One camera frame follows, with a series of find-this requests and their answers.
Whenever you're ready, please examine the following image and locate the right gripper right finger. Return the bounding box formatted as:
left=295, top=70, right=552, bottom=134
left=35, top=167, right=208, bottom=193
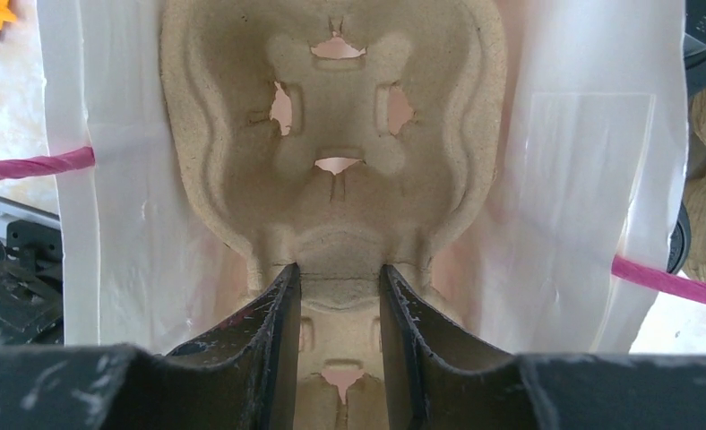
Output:
left=379, top=265, right=706, bottom=429

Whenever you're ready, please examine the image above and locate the pink paper bag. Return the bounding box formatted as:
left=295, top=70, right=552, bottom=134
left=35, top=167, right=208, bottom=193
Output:
left=0, top=0, right=706, bottom=357

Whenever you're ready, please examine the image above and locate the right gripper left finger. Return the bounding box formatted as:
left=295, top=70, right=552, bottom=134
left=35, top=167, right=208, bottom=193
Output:
left=0, top=264, right=301, bottom=429

